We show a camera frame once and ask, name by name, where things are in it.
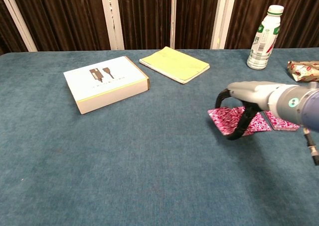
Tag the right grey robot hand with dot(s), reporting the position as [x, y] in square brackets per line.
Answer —
[251, 92]

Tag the pink patterned card stack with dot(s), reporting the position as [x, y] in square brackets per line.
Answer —
[281, 123]
[225, 119]
[259, 126]

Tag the right purple-grey robot arm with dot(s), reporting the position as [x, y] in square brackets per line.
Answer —
[296, 104]

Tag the white plastic drink bottle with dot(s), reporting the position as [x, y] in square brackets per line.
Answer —
[263, 41]

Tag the gold red foil snack pack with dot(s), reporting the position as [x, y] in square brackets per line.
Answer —
[304, 71]

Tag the yellow cover notebook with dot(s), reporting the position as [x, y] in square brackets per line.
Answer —
[174, 64]

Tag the blue felt table cover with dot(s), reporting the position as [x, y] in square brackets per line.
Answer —
[124, 161]

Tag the white cardboard product box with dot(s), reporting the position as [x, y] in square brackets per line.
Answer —
[104, 82]

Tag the dark brown curtain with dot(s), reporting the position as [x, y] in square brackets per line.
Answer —
[64, 17]

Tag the white frame post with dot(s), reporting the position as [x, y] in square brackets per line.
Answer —
[173, 17]
[112, 19]
[223, 19]
[17, 19]

